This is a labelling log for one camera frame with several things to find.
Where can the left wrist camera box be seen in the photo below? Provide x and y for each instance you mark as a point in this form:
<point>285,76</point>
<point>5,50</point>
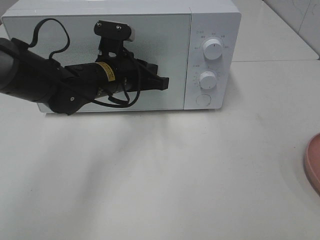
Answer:
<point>114,31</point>

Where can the white microwave door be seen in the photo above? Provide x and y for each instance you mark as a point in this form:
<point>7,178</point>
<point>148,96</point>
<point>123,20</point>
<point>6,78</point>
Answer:
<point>160,39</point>

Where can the pink round plate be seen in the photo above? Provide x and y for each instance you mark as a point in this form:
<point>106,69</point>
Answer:
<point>311,162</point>

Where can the upper white power knob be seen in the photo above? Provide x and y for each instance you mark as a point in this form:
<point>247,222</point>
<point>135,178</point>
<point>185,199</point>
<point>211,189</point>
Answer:
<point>212,48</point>

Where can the white microwave oven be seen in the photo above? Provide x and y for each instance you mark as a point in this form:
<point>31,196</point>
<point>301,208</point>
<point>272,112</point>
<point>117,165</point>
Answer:
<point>208,19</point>

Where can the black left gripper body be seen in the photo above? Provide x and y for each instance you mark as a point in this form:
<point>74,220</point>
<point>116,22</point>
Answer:
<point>117,68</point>

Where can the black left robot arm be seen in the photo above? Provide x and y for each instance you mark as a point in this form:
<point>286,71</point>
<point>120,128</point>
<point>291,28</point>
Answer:
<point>63,89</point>

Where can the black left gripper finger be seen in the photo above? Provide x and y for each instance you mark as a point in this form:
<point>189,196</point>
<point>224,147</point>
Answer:
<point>150,79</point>

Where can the white timer knob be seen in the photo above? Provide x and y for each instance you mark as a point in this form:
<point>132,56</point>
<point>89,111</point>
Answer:
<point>207,80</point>

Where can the round white door button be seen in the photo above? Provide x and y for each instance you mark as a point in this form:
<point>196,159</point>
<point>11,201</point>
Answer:
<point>203,100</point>

